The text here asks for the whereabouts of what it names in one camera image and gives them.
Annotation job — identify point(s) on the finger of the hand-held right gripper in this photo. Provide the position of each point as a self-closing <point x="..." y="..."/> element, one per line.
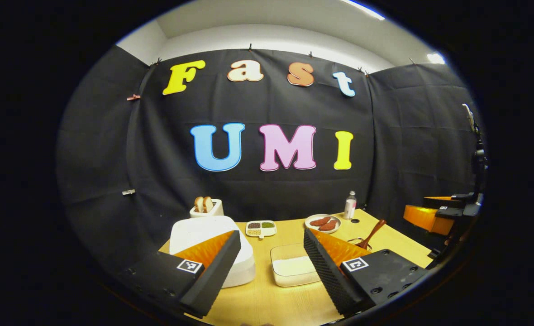
<point x="425" y="218"/>
<point x="443" y="198"/>

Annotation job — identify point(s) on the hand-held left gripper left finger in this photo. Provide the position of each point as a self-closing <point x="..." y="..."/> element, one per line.
<point x="215" y="271"/>

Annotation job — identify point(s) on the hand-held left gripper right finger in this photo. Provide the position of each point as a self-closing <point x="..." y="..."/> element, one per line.
<point x="328" y="274"/>

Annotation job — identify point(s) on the clear container of white rice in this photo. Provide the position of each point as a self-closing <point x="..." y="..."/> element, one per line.
<point x="289" y="267"/>

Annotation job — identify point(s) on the white rice cooker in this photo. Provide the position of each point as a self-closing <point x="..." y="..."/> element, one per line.
<point x="194" y="231"/>

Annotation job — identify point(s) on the brown wooden spoon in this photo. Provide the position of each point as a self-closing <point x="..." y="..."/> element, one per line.
<point x="373" y="232"/>

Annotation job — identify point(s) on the red meat patty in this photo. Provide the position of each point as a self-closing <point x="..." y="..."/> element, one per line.
<point x="320" y="221"/>
<point x="329" y="225"/>

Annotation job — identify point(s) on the white round plate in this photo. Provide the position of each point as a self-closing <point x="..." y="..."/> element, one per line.
<point x="311" y="227"/>

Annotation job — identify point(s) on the white toaster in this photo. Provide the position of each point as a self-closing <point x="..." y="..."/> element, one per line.
<point x="216" y="210"/>

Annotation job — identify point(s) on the white divided dish of grains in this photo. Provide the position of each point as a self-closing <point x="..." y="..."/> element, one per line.
<point x="261" y="228"/>

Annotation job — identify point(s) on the toasted bread slice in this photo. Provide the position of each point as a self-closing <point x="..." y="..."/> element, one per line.
<point x="198" y="204"/>
<point x="208" y="204"/>

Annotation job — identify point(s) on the clear bottle with pink label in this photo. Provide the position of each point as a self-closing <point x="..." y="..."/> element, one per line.
<point x="349" y="208"/>

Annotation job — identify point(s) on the black backdrop cloth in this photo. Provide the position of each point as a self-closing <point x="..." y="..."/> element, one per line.
<point x="181" y="181"/>

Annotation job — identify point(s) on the silver cloth clip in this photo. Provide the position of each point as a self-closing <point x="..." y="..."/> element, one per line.
<point x="129" y="192"/>

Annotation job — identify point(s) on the small ceiling light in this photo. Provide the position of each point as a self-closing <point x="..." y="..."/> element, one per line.
<point x="436" y="58"/>

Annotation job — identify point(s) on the red cloth clip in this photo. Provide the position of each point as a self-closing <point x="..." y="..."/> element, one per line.
<point x="133" y="97"/>

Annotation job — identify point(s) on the long ceiling light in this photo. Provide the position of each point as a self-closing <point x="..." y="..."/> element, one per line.
<point x="362" y="9"/>

